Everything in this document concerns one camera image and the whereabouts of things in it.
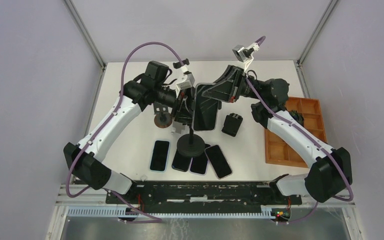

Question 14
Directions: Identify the silver folding phone stand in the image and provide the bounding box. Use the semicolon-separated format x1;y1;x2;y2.
171;121;186;135

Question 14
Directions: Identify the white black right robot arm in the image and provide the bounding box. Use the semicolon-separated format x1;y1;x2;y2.
197;65;354;204

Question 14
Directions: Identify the wooden-base black plate stand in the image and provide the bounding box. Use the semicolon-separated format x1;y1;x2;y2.
152;102;173;129

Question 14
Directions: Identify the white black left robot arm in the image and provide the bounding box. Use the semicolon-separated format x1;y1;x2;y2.
63;59;195;204

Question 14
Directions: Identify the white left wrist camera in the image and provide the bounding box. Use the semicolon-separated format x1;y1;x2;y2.
174;65;195;97

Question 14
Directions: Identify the orange compartment tray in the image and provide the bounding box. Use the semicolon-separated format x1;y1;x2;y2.
264;97;327;168

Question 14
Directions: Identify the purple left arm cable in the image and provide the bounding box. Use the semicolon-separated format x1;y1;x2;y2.
65;41;164;224

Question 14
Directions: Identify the phone with white case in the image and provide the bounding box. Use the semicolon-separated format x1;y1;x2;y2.
171;150;193;172

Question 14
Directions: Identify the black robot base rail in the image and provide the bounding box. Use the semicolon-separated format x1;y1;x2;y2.
123;180;303;214

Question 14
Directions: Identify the phone with purple case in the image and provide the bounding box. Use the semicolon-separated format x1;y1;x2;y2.
189;153;209;175

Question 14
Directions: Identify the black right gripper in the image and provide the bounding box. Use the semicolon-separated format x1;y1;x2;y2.
201;63;266;102

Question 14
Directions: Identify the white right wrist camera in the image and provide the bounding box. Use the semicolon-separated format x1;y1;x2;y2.
232;35;266;71

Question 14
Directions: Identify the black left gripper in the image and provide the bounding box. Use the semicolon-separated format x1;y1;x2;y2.
155;84;203;127

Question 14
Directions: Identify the black folding phone stand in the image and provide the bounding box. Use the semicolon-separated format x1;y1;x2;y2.
221;113;243;137

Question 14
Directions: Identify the white slotted cable duct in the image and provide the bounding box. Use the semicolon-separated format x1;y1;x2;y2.
66;206;281;220

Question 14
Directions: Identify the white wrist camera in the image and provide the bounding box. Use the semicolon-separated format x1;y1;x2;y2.
174;65;195;97
232;35;266;71

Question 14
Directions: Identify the green blue rolled tie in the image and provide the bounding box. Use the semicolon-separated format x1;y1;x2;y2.
289;110;305;126

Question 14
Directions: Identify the phone with light blue case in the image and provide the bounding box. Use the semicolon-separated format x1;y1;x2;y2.
149;140;171;172

